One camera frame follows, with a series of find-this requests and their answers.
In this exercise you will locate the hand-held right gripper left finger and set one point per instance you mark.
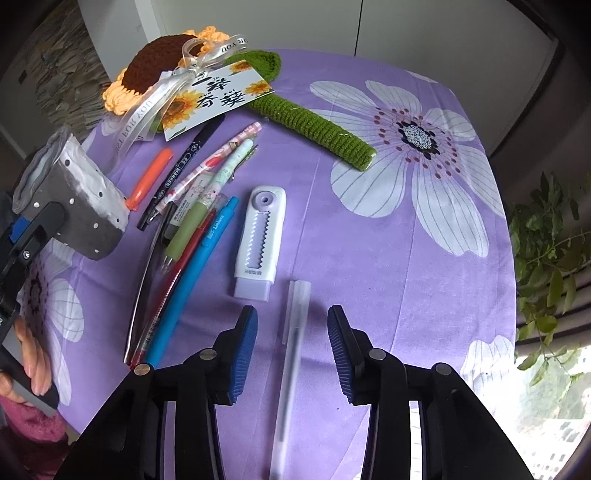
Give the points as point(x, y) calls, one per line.
point(244, 355)

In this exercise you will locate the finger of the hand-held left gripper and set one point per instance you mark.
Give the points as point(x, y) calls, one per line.
point(27, 240)

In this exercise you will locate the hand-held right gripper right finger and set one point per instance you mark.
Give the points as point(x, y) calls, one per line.
point(341, 355)

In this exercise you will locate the grey dotted fabric pen holder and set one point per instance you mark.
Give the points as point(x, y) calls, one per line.
point(83, 203)

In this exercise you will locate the blue pen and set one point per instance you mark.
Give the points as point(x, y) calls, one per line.
point(184, 300)

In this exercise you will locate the red gel pen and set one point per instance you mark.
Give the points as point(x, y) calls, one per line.
point(178, 281)

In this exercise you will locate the orange highlighter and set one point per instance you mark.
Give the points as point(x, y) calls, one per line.
point(150, 177)

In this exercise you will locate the pale green patterned pen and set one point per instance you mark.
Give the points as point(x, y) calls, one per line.
point(184, 228)

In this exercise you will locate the black grip clear pen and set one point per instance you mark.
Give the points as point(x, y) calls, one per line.
point(168, 230)

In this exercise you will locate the black marker pen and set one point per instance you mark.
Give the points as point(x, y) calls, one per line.
point(184, 159)

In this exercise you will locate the pink patterned pen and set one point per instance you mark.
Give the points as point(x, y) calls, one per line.
point(217, 154)

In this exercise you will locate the person's left forearm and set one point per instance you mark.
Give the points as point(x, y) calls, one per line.
point(27, 427)

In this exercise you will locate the person's left hand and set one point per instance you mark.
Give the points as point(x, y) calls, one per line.
point(34, 357)

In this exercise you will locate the purple flower print tablecloth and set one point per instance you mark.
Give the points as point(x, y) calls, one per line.
point(392, 258)

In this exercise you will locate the tall stacks of papers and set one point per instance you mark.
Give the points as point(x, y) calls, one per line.
point(60, 78)

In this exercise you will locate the white translucent printed ribbon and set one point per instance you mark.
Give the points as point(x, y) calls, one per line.
point(152, 99)

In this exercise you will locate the crochet sunflower with green stem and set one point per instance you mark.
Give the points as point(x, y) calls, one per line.
point(152, 60)

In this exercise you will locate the green houseplant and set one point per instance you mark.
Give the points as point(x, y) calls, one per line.
point(540, 258)

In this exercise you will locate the sunflower print gift card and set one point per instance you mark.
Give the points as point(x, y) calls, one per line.
point(217, 92)

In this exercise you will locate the white cabinet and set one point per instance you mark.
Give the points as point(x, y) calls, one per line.
point(323, 23)

